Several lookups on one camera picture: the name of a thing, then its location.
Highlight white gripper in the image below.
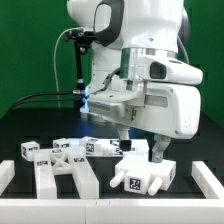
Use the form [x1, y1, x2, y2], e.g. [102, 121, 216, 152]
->
[88, 83, 201, 163]

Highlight small white tagged cube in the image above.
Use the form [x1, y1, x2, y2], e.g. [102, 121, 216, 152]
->
[21, 141, 40, 162]

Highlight black camera on stand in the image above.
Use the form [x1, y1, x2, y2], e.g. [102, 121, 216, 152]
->
[65, 27, 97, 108]

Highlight white flat tagged base plate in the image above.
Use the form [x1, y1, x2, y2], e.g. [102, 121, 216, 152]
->
[69, 138, 149, 157]

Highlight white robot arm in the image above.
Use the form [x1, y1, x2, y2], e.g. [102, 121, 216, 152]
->
[67, 0, 203, 163]

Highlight white left fence bar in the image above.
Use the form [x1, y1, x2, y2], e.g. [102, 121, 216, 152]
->
[0, 160, 15, 196]

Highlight white front fence bar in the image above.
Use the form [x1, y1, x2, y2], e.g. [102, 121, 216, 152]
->
[0, 199, 224, 224]

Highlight white X-frame chair legs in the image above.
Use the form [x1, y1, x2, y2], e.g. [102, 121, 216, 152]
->
[33, 147, 99, 199]

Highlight black cables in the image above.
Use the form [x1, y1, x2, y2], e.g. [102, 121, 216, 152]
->
[8, 89, 86, 113]

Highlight white chair seat block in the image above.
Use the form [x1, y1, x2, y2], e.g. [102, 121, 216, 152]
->
[110, 154, 176, 196]

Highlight grey white cable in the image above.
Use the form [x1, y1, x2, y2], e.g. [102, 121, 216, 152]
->
[53, 27, 81, 109]

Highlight small white cube left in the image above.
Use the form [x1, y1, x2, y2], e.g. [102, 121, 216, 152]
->
[53, 138, 71, 148]

